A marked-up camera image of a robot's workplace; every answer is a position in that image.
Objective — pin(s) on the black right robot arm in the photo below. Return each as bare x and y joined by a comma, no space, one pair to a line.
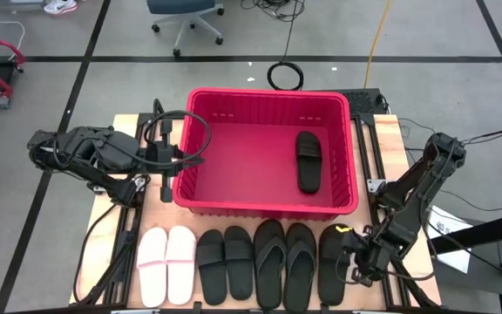
416,196

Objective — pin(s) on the black metal table frame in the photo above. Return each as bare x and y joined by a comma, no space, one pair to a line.
164,116

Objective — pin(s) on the black perforated electronics box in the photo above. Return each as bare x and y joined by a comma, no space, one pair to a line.
362,102

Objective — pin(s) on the yellow tag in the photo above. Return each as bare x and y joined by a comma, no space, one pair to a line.
343,227

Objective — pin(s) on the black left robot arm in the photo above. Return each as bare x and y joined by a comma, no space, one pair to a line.
103,148

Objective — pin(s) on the white printed box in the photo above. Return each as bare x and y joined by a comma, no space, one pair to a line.
447,244

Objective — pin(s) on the red frame cart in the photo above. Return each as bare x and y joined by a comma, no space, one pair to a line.
7,45

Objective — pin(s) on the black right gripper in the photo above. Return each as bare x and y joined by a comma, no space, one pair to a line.
375,257

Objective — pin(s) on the person's foot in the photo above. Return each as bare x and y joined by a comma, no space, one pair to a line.
60,6

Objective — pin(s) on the pink slide sandal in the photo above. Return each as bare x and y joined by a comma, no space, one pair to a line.
151,270
181,270

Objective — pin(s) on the grey-blue office chair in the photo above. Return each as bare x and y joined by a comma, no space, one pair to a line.
181,6

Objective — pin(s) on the black slide sandal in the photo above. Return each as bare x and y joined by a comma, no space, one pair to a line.
329,279
212,279
308,174
239,275

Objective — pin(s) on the red plastic bin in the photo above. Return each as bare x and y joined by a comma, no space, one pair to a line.
251,174

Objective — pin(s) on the black flip-flop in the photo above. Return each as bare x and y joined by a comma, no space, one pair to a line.
300,292
269,290

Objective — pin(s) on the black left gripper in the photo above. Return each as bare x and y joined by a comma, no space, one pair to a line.
164,159

